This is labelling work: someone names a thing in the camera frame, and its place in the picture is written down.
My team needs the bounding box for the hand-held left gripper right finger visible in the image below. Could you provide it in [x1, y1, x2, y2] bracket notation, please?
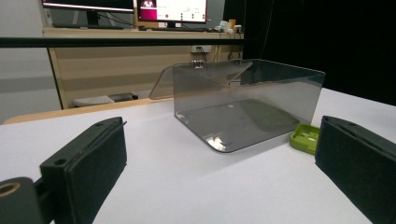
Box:
[315, 115, 396, 224]

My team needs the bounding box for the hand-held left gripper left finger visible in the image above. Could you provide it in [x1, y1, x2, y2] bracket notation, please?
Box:
[39, 116, 128, 224]

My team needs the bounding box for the green plastic case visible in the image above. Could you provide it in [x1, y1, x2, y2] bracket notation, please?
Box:
[289, 123, 321, 156]

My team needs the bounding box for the clear grey plastic box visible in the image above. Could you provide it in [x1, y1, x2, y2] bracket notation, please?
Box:
[148, 58, 326, 153]

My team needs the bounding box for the wooden table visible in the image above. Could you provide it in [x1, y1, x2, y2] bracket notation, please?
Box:
[3, 97, 174, 125]

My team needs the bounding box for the white flat device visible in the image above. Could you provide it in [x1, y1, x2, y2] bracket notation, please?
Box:
[72, 94, 116, 108]

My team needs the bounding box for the dark flat device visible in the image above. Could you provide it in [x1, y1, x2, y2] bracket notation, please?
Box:
[108, 91, 139, 103]

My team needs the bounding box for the light wooden desk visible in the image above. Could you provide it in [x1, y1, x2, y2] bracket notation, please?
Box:
[42, 27, 246, 110]

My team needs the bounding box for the white table board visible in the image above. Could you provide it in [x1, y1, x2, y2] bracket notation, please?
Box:
[0, 88, 396, 224]

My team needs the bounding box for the white partition panel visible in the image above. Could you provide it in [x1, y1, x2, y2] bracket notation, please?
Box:
[0, 0, 64, 124]

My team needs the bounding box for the black curtain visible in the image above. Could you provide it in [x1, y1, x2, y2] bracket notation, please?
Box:
[223, 0, 396, 106]

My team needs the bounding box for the black keyboard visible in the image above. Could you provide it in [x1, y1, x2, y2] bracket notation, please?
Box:
[151, 26, 209, 33]
[51, 22, 125, 31]

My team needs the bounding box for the dark computer monitor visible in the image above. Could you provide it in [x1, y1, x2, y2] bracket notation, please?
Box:
[41, 0, 135, 27]

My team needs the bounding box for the white power socket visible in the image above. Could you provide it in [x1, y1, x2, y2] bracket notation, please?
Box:
[190, 45, 213, 54]

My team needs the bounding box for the lit computer monitor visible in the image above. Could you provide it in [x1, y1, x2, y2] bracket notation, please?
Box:
[136, 0, 208, 29]

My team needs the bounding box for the black horizontal frame bar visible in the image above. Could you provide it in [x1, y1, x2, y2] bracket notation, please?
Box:
[0, 36, 246, 49]

